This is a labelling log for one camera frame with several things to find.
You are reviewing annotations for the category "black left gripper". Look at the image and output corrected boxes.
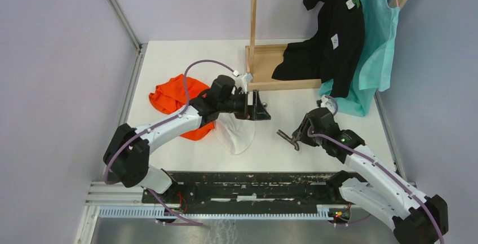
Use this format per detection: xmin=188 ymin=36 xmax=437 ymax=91
xmin=219 ymin=90 xmax=271 ymax=121

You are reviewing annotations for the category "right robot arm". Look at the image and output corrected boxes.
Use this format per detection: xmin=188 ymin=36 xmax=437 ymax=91
xmin=293 ymin=108 xmax=449 ymax=243

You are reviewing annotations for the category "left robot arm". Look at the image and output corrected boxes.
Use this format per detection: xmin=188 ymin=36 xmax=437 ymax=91
xmin=103 ymin=75 xmax=271 ymax=203

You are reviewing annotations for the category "white bucket hat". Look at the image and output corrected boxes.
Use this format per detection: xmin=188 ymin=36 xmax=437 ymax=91
xmin=214 ymin=113 xmax=255 ymax=155

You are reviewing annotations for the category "wooden clothes rack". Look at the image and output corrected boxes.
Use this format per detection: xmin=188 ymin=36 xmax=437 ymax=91
xmin=245 ymin=0 xmax=322 ymax=91

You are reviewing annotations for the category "black t-shirt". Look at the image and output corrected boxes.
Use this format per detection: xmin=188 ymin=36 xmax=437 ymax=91
xmin=272 ymin=0 xmax=365 ymax=98

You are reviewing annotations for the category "teal garment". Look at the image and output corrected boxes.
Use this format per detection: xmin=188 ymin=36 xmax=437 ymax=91
xmin=335 ymin=0 xmax=400 ymax=117

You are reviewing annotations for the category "orange cloth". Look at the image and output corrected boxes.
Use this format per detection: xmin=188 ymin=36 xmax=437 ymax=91
xmin=148 ymin=74 xmax=215 ymax=141

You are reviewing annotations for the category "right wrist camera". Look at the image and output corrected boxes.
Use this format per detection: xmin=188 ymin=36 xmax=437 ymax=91
xmin=316 ymin=95 xmax=338 ymax=115

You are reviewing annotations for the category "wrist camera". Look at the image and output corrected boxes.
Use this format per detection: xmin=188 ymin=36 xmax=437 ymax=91
xmin=233 ymin=70 xmax=254 ymax=93
xmin=316 ymin=95 xmax=338 ymax=115

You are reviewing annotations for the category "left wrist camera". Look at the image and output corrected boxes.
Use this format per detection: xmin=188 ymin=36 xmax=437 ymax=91
xmin=233 ymin=70 xmax=254 ymax=93

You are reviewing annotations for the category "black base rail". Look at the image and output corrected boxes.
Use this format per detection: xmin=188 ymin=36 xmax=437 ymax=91
xmin=159 ymin=171 xmax=349 ymax=214

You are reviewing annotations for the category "white cable duct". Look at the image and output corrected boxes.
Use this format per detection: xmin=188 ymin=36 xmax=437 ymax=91
xmin=98 ymin=205 xmax=337 ymax=221

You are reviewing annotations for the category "aluminium frame rail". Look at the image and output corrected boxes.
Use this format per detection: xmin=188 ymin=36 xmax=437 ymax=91
xmin=73 ymin=43 xmax=155 ymax=243

